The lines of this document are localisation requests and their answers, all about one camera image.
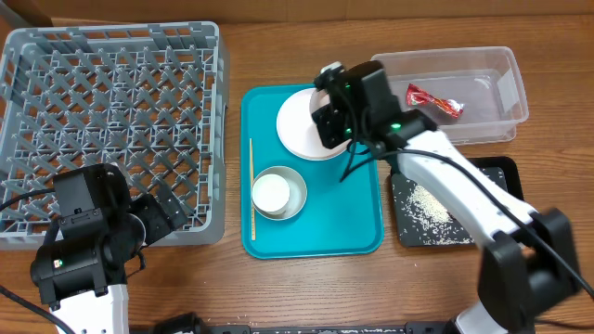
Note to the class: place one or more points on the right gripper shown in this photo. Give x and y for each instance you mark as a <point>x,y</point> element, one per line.
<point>328,124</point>

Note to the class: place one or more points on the rice pile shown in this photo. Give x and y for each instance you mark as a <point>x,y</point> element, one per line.
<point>421,220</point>

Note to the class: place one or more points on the black waste tray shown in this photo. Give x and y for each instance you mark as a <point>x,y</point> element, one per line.
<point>502,171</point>

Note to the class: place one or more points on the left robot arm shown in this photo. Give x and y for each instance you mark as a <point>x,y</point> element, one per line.
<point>80,268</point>

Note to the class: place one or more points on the clear plastic bin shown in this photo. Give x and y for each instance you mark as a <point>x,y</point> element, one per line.
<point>485,81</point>

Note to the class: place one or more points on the grey-white bowl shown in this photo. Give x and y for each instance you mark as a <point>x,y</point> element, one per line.
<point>298,192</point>

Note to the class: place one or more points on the wooden chopstick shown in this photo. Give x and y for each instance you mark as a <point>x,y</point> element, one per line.
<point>253,211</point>

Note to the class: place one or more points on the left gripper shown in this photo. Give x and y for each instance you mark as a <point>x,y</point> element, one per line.
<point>161,225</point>

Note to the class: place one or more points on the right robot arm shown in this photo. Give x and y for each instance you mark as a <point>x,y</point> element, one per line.
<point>529,261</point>

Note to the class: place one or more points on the red snack wrapper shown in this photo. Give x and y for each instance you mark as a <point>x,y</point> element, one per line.
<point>416,96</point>

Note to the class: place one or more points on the grey dish rack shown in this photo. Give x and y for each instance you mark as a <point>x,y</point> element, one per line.
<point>149,98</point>

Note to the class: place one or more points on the large white plate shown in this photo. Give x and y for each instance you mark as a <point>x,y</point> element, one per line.
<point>297,131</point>

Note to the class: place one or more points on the white paper cup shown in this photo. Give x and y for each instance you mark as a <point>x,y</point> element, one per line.
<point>271,194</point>

